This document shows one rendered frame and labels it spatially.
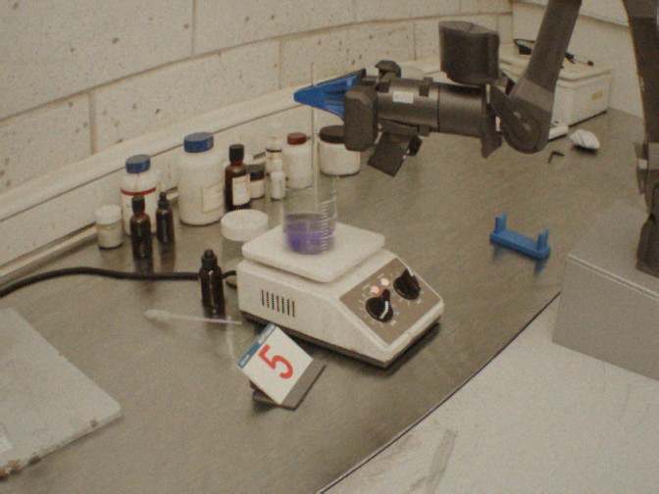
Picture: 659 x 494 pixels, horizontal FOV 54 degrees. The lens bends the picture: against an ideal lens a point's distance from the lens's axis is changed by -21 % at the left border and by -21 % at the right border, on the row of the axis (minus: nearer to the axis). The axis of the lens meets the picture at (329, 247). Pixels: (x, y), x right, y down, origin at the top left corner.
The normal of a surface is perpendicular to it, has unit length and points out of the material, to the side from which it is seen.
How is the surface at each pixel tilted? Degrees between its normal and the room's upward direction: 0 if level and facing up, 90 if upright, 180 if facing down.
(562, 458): 0
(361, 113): 90
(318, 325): 90
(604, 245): 5
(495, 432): 0
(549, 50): 94
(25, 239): 90
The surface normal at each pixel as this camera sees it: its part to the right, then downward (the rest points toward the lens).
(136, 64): 0.76, 0.28
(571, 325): -0.65, 0.33
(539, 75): -0.32, 0.47
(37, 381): 0.00, -0.90
